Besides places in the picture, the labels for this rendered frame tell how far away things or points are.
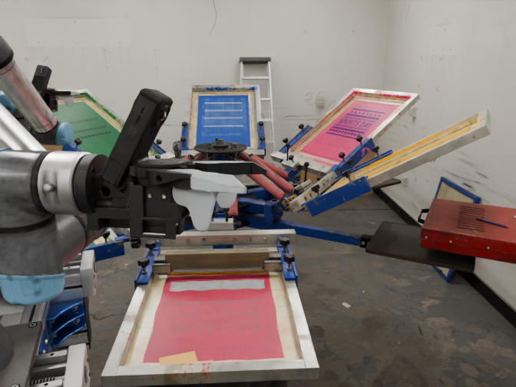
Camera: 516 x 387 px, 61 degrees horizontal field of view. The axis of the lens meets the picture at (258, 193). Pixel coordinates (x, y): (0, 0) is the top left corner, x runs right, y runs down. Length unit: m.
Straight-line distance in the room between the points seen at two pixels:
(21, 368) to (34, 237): 0.41
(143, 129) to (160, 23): 5.31
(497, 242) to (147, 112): 1.67
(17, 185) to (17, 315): 0.79
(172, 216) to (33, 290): 0.22
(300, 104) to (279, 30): 0.94
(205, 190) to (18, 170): 0.23
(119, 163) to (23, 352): 0.57
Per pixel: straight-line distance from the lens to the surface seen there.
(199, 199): 0.44
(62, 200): 0.54
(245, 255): 1.75
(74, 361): 1.02
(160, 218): 0.49
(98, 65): 5.94
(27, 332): 1.06
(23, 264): 0.60
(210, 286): 1.72
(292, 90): 5.79
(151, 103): 0.49
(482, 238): 1.98
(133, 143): 0.50
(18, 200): 0.57
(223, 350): 1.41
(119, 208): 0.52
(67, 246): 0.64
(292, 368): 1.29
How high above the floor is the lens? 1.80
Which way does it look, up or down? 18 degrees down
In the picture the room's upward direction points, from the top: straight up
